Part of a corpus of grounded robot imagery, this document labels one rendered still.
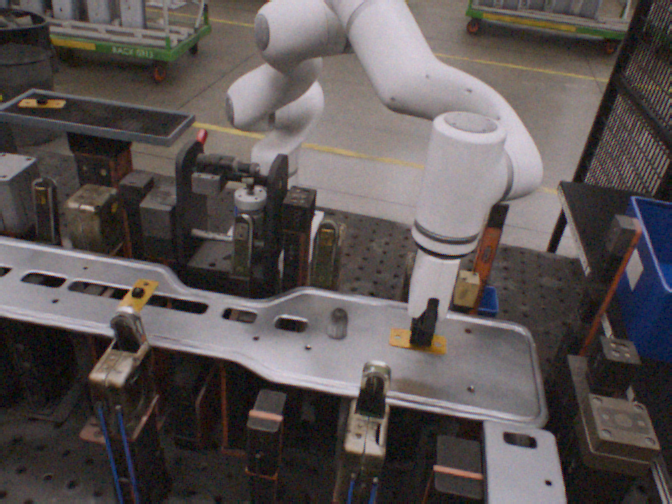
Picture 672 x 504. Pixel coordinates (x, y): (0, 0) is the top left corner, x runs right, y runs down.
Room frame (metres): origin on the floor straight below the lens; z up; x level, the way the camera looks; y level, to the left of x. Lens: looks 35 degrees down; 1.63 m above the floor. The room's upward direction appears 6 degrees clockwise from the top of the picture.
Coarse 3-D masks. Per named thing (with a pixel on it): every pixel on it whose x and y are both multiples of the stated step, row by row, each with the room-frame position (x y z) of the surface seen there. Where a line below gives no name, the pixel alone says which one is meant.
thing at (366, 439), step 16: (352, 416) 0.48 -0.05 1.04; (384, 416) 0.48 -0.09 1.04; (352, 432) 0.45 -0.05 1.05; (368, 432) 0.46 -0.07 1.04; (384, 432) 0.46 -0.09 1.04; (352, 448) 0.43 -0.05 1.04; (368, 448) 0.43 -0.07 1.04; (384, 448) 0.44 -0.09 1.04; (352, 464) 0.42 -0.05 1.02; (368, 464) 0.42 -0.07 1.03; (336, 480) 0.46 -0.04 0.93; (352, 480) 0.42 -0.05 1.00; (368, 480) 0.42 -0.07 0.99; (336, 496) 0.43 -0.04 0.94; (352, 496) 0.42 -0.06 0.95; (368, 496) 0.42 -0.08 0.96
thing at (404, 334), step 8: (392, 328) 0.64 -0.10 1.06; (392, 336) 0.62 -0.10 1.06; (400, 336) 0.62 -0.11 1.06; (408, 336) 0.62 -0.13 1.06; (440, 336) 0.63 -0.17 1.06; (392, 344) 0.60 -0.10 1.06; (400, 344) 0.60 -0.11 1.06; (408, 344) 0.60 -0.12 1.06; (432, 344) 0.61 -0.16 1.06; (432, 352) 0.59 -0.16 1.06; (440, 352) 0.60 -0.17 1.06
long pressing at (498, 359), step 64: (0, 256) 0.78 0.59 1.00; (64, 256) 0.80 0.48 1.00; (64, 320) 0.64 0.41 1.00; (192, 320) 0.67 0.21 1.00; (256, 320) 0.69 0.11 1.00; (320, 320) 0.70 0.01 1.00; (384, 320) 0.72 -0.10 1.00; (448, 320) 0.74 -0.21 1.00; (320, 384) 0.57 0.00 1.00; (448, 384) 0.59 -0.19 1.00; (512, 384) 0.60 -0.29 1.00
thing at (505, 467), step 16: (496, 432) 0.51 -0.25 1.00; (528, 432) 0.52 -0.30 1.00; (544, 432) 0.52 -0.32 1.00; (496, 448) 0.48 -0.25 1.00; (512, 448) 0.49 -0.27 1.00; (528, 448) 0.49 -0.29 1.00; (544, 448) 0.49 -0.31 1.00; (496, 464) 0.46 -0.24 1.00; (512, 464) 0.46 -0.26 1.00; (528, 464) 0.47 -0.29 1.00; (544, 464) 0.47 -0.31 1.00; (560, 464) 0.47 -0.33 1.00; (496, 480) 0.44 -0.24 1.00; (512, 480) 0.44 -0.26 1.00; (528, 480) 0.44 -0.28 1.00; (544, 480) 0.44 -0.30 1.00; (560, 480) 0.45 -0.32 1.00; (496, 496) 0.41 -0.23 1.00; (512, 496) 0.42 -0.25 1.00; (528, 496) 0.42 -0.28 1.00; (544, 496) 0.42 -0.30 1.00; (560, 496) 0.42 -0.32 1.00
